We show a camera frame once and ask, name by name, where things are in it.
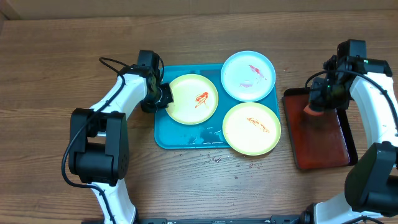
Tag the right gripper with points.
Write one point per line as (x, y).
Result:
(319, 99)

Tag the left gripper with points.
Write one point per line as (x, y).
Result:
(168, 99)

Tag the red black sponge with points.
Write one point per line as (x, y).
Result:
(312, 112)

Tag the yellow plate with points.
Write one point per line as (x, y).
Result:
(195, 99)
(251, 129)

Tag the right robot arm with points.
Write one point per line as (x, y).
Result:
(370, 189)

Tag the teal plastic tray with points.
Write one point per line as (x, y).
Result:
(170, 134)

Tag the dark red black tray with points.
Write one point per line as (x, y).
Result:
(318, 142)

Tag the light blue plate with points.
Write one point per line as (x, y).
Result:
(248, 76)

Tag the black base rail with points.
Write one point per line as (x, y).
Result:
(275, 219)

